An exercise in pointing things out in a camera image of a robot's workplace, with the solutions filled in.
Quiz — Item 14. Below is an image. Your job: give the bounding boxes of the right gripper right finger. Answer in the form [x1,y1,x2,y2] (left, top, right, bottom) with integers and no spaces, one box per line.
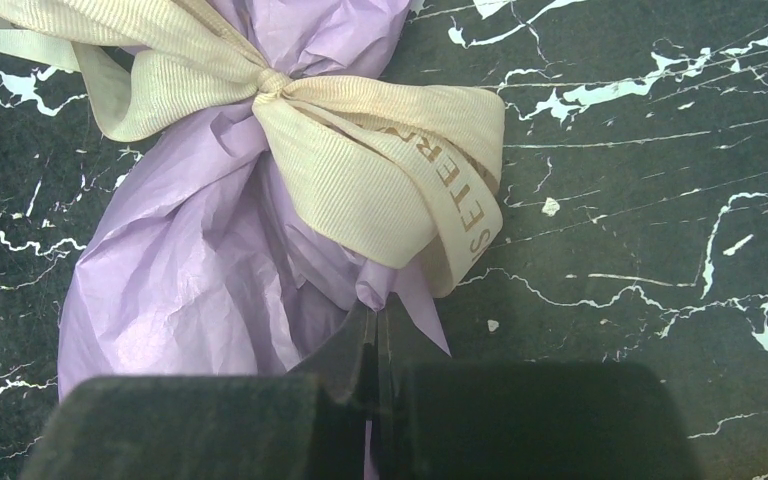
[377,309,703,479]

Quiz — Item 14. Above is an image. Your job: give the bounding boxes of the purple wrapping paper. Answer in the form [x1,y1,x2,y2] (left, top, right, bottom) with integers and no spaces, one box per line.
[57,0,453,480]

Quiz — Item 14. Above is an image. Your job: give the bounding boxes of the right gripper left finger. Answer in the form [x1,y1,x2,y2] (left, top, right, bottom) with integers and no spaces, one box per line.
[21,305,377,479]

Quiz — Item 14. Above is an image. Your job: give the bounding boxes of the cream ribbon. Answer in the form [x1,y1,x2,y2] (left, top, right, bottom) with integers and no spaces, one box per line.
[0,1,505,297]

